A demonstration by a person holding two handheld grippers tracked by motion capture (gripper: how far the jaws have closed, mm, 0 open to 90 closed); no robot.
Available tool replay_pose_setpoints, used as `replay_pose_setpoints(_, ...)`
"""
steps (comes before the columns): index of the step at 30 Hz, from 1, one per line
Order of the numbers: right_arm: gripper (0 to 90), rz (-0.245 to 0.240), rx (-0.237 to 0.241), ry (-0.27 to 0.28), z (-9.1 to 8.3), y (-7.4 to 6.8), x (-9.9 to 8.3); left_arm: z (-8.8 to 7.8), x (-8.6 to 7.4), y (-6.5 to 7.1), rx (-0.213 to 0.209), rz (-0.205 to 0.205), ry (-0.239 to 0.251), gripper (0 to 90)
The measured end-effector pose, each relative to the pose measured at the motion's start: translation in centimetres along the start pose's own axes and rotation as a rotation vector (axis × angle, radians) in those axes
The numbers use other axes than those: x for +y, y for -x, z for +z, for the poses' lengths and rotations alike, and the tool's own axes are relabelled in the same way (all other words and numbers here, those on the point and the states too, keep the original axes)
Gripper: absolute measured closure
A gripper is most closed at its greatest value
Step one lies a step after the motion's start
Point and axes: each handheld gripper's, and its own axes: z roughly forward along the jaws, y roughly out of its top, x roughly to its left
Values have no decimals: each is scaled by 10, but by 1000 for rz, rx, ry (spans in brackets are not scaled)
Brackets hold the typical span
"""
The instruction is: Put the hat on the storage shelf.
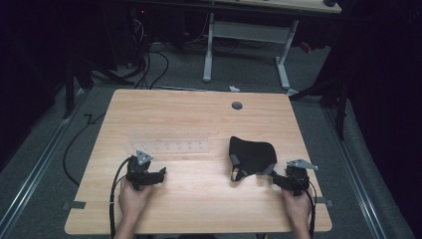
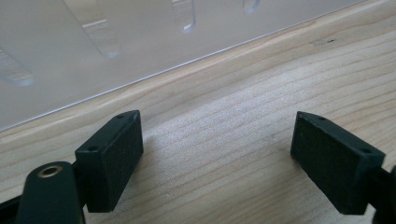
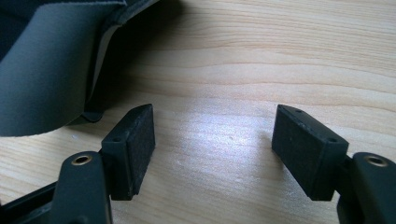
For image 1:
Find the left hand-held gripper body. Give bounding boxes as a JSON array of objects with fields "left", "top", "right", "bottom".
[{"left": 125, "top": 149, "right": 157, "bottom": 192}]

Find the person's right hand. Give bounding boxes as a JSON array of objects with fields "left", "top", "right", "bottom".
[{"left": 281, "top": 188, "right": 314, "bottom": 227}]

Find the person's left hand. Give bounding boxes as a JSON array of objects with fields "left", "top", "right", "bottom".
[{"left": 117, "top": 180, "right": 154, "bottom": 218}]

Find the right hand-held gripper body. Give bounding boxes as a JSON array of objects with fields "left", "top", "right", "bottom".
[{"left": 282, "top": 158, "right": 319, "bottom": 197}]

